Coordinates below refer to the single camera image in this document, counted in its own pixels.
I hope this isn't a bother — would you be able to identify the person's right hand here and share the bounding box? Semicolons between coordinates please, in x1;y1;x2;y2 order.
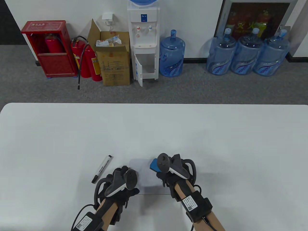
156;168;201;201

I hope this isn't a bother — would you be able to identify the person's left hand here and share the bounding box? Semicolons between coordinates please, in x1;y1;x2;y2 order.
95;166;140;212

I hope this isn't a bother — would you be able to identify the blue whiteboard eraser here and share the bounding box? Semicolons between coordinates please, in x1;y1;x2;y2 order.
150;159;162;172

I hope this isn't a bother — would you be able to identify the small white whiteboard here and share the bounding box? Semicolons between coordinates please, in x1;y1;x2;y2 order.
129;159;177;195

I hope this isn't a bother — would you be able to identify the white black-capped marker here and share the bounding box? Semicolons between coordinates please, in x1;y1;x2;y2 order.
91;155;112;184

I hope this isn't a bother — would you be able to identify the person's right forearm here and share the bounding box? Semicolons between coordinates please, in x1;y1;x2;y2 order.
174;180;225;231

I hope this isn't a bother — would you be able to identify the person's left forearm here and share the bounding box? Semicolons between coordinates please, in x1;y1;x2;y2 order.
96;200;121;231

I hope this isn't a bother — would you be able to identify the black white right hand controller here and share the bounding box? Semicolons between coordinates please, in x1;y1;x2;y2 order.
157;153;197;186

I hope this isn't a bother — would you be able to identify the black right wrist sensor box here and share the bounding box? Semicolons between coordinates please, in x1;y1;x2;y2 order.
182;191;213;223

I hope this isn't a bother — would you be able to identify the black wrist sensor box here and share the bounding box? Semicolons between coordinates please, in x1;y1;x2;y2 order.
182;191;213;223
73;212;104;231

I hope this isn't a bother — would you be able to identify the black left wrist sensor box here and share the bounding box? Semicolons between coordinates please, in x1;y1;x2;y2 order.
73;212;104;231

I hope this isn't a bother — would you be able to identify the open cardboard box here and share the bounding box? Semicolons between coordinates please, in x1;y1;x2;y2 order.
87;19;131;86

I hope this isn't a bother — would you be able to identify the blue water jug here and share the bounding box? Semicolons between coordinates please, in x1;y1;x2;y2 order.
159;30;186;77
129;0;158;7
253;29;291;77
206;28;237;75
230;28;263;75

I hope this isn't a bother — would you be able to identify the red fire extinguisher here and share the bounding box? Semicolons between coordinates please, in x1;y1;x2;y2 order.
85;45;103;82
71;36;90;90
45;34;65;53

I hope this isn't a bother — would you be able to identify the white water dispenser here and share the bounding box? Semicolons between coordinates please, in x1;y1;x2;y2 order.
127;5;160;87

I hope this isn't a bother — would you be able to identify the red fire extinguisher cabinet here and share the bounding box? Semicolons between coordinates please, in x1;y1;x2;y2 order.
21;20;78;78

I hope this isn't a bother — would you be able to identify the crumpled plastic rubbish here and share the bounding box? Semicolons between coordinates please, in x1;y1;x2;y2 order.
96;35;122;47

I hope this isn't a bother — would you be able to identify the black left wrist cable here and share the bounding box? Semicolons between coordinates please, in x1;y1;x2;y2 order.
71;205;96;231

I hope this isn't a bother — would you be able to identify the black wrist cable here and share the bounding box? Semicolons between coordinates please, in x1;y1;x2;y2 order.
71;205;96;231
190;217;218;231

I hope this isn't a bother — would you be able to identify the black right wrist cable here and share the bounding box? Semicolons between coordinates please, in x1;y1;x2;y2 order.
190;217;218;231

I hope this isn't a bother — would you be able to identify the white wall socket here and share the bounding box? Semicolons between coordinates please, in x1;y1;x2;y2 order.
102;13;114;26

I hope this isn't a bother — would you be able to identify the framed picture on wall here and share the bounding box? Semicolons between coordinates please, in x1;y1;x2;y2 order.
214;0;296;41

